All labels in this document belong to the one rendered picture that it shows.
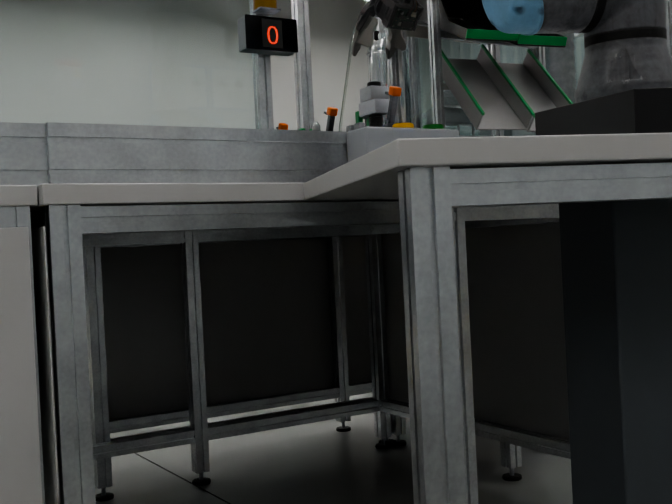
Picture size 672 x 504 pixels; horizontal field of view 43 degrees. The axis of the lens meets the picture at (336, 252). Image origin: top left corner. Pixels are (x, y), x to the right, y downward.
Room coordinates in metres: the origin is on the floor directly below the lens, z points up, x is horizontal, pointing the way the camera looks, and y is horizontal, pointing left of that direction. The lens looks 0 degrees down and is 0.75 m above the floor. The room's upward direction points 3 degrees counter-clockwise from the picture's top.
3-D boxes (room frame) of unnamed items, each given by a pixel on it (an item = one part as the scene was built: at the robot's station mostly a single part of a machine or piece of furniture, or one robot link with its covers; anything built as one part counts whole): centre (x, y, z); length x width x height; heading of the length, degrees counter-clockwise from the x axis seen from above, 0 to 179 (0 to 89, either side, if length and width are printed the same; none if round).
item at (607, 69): (1.27, -0.44, 0.99); 0.15 x 0.15 x 0.10
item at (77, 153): (1.54, 0.06, 0.91); 0.89 x 0.06 x 0.11; 121
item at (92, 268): (3.33, -0.08, 0.43); 2.20 x 0.38 x 0.86; 121
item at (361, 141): (1.59, -0.14, 0.93); 0.21 x 0.07 x 0.06; 121
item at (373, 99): (1.82, -0.09, 1.06); 0.08 x 0.04 x 0.07; 31
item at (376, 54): (2.81, -0.20, 1.32); 0.14 x 0.14 x 0.38
